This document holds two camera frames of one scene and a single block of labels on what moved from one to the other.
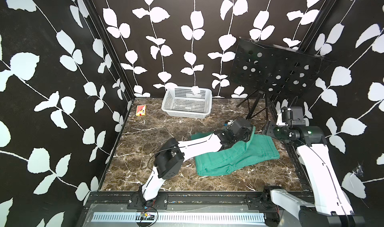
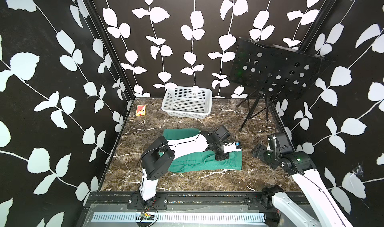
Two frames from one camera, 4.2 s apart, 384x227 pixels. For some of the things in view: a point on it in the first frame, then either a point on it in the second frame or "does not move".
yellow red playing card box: x=141 y=110 does not move
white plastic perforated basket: x=190 y=102 does not move
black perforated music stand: x=271 y=73 does not move
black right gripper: x=268 y=128 to x=258 y=151
